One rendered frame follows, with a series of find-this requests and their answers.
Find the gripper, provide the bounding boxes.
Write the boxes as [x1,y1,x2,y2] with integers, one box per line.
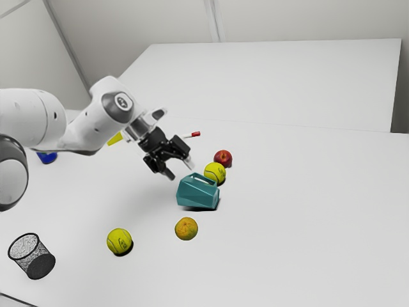
[137,127,196,181]

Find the teal faceted mug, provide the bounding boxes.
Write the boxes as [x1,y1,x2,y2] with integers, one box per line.
[176,172,221,210]

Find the yellow tennis ball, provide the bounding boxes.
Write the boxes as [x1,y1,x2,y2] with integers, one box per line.
[203,162,227,185]
[106,227,133,255]

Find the red apple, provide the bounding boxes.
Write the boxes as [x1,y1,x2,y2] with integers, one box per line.
[213,149,233,168]

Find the orange fruit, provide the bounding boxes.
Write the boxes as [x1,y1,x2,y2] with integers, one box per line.
[174,217,199,241]

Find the yellow marker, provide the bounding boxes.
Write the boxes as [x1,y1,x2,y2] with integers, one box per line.
[107,132,124,147]

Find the blue object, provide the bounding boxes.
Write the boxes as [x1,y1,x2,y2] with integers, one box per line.
[36,152,59,165]

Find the black mesh pen holder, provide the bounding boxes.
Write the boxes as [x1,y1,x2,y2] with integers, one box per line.
[7,232,56,280]

